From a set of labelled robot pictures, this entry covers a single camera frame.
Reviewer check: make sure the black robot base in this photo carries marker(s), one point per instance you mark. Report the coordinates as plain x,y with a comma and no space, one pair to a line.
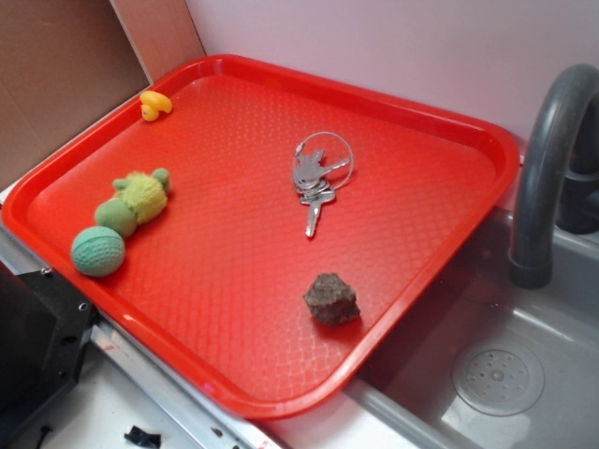
46,324

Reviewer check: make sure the brown rock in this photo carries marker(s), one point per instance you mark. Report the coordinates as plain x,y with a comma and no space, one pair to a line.
331,301

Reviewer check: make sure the red plastic tray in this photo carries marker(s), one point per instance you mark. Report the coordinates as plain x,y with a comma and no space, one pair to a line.
214,286

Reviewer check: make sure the silver key bunch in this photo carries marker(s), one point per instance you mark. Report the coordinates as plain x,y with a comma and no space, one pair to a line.
310,177

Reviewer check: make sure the green plush toy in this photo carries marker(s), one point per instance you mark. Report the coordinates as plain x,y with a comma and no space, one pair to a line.
138,199

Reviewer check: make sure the yellow rubber duck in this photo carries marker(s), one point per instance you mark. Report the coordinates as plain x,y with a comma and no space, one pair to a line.
152,104

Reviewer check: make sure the green textured ball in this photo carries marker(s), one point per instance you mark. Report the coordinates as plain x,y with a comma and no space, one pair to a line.
98,251

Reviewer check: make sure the grey toy sink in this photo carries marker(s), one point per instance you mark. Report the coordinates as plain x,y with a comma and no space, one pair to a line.
480,363

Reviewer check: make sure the grey plastic faucet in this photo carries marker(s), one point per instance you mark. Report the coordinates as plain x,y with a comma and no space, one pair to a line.
558,184

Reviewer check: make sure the black tape scrap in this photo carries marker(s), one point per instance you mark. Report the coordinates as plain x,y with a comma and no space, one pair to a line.
143,439

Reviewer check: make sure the brown cardboard panel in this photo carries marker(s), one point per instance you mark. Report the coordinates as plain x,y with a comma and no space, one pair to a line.
66,64

